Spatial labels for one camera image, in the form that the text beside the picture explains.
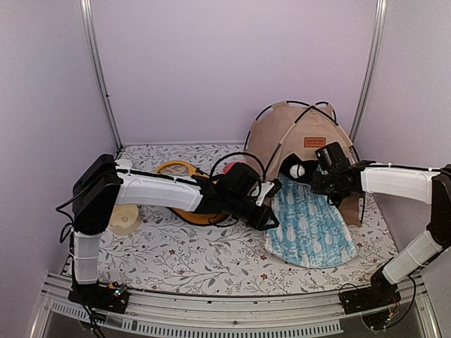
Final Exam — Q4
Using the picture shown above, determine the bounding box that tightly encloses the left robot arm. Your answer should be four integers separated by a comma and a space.
72, 154, 281, 306

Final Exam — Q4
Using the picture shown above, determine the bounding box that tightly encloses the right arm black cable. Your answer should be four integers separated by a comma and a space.
309, 165, 419, 330

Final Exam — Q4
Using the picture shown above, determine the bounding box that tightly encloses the aluminium right corner post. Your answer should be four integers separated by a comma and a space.
350, 0, 388, 144

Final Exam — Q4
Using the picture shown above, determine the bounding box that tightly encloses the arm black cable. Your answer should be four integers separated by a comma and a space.
309, 165, 419, 330
207, 151, 267, 226

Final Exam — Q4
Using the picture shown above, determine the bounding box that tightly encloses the floral white table mat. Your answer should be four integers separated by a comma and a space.
65, 142, 406, 296

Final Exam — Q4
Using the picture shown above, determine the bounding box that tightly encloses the white pompom toy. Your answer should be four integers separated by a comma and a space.
289, 164, 305, 179

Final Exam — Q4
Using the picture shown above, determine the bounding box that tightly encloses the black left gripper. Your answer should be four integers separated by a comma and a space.
225, 194, 280, 232

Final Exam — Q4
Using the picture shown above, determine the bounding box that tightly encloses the pink pet bowl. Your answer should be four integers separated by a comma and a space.
223, 161, 246, 174

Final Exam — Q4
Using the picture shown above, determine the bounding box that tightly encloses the blue snowman print cushion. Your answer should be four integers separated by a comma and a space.
265, 174, 357, 269

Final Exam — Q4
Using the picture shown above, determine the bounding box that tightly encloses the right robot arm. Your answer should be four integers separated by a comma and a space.
311, 142, 450, 307

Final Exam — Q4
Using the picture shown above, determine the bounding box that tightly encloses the cream paw print bowl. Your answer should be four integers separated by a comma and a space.
108, 204, 141, 236

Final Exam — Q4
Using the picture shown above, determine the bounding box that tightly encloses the yellow bear bowl stand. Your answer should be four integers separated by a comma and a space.
150, 161, 229, 227

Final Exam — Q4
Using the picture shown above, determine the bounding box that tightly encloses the white ceramic bowl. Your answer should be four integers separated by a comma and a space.
115, 158, 132, 168

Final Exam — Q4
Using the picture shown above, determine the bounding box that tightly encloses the aluminium front rail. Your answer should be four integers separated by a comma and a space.
30, 273, 442, 337

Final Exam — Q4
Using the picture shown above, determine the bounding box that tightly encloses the beige pet tent fabric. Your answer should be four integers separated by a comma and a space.
245, 100, 366, 228

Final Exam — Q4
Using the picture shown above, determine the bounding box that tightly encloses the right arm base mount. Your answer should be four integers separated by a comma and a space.
338, 268, 401, 314

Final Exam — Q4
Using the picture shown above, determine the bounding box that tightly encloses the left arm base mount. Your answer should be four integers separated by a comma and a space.
68, 280, 130, 314

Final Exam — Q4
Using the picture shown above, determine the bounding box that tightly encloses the aluminium left corner post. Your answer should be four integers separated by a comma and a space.
80, 0, 123, 152

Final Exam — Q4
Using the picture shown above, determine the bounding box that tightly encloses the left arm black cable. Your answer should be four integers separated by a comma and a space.
207, 151, 267, 226

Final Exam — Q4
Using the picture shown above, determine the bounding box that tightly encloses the aluminium corner post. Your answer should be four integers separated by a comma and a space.
80, 0, 123, 152
350, 0, 388, 144

